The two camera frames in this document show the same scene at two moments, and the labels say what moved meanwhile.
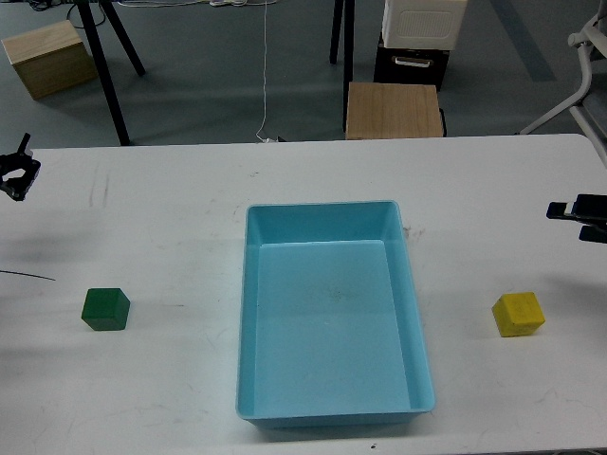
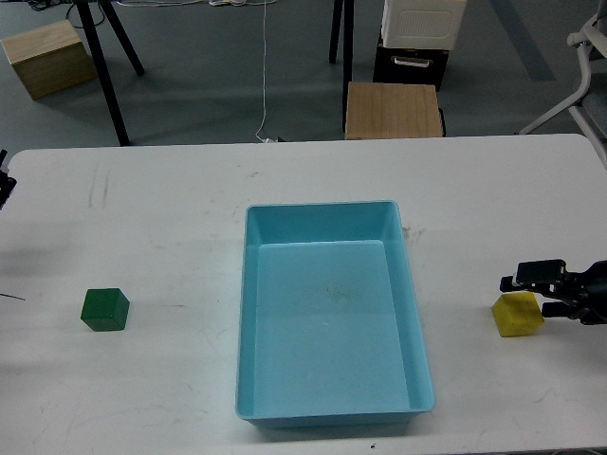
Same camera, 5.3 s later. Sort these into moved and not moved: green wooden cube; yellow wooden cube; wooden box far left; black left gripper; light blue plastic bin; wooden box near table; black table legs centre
Moved: black left gripper
Not moved: green wooden cube; light blue plastic bin; black table legs centre; wooden box near table; wooden box far left; yellow wooden cube
